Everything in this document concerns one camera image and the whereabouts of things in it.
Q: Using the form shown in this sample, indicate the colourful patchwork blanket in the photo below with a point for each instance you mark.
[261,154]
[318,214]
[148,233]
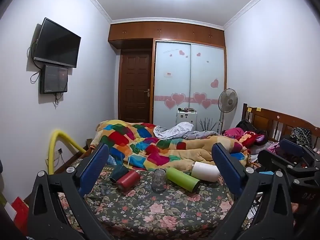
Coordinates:
[155,147]

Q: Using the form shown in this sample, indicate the brown wooden door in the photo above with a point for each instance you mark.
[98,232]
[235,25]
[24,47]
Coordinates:
[135,87]

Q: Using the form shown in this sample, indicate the dark decorative twigs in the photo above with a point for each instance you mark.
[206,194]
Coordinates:
[208,126]

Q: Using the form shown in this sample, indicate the small white appliance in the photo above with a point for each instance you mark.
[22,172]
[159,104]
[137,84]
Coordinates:
[186,120]

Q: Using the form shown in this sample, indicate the white bottle cup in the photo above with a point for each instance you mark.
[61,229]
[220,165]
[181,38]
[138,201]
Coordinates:
[206,172]

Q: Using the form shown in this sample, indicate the grey white checked cloth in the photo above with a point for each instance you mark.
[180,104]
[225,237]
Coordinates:
[180,130]

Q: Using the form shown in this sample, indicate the small black wall monitor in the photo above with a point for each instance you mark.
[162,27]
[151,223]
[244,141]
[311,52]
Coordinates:
[53,78]

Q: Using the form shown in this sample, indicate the dark patterned cloth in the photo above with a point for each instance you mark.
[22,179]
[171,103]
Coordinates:
[301,135]

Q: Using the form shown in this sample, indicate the wooden bed headboard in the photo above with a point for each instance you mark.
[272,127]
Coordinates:
[272,120]

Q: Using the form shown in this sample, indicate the yellow foam tube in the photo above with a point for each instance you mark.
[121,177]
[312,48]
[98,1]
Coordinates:
[53,150]

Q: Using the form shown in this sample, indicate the red bottle cup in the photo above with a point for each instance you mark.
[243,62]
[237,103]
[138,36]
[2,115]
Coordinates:
[128,180]

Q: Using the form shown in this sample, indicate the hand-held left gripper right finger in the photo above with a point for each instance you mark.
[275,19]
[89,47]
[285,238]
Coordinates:
[227,167]

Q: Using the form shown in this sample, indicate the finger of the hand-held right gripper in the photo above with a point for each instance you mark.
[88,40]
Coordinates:
[273,160]
[291,147]

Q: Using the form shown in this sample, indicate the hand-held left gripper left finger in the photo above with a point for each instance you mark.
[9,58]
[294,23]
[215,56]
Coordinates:
[95,163]

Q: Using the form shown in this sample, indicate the black bag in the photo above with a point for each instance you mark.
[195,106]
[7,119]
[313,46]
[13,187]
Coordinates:
[245,125]

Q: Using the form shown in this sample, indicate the dark teal cup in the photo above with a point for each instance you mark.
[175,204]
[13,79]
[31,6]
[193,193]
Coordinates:
[118,173]

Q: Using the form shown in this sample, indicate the red plush toy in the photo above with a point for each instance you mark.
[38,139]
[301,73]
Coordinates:
[251,137]

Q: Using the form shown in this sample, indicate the standing electric fan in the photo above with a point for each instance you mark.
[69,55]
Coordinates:
[228,100]

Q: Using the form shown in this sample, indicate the green bottle cup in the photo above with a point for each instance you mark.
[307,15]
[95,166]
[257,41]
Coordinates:
[182,178]

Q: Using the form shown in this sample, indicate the brown overhead cabinet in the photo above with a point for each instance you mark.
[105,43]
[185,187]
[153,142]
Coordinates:
[165,31]

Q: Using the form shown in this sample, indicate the frosted sliding wardrobe with hearts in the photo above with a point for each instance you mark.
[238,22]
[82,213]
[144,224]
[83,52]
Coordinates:
[190,80]

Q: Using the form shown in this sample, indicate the wall-mounted black television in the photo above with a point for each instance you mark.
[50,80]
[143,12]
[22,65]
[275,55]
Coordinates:
[57,43]

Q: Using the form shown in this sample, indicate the clear glass cup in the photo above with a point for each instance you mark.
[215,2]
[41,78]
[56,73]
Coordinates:
[159,181]

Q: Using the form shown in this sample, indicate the red box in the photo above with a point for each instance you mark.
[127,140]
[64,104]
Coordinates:
[21,213]

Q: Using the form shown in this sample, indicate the pink clothing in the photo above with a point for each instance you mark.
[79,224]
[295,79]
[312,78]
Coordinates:
[233,132]

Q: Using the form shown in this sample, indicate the floral bed sheet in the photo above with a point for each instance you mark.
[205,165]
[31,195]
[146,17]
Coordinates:
[155,212]

